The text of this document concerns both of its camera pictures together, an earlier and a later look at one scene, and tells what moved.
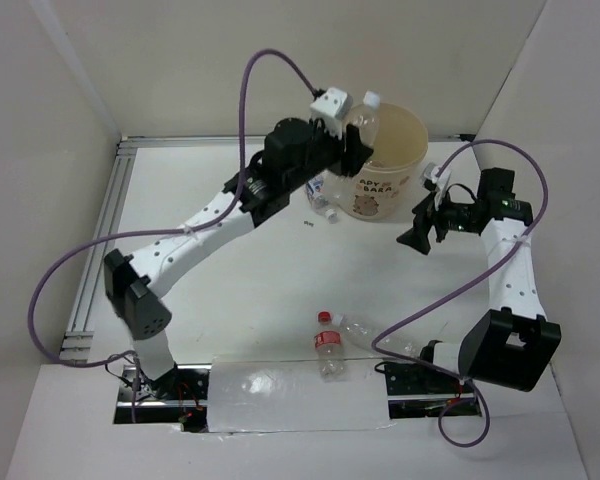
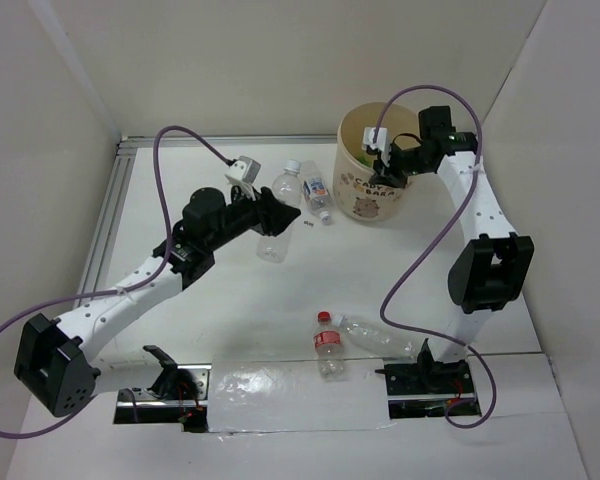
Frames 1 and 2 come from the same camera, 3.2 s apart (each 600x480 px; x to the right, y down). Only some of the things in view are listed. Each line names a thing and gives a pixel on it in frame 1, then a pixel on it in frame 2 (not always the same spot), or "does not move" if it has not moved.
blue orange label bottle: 319,199 does not move
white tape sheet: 256,394 does not move
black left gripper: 357,152 -> 271,214
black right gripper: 427,216 -> 386,173
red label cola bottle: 327,340 does not move
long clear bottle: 366,118 -> 287,186
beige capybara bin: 384,187 does not move
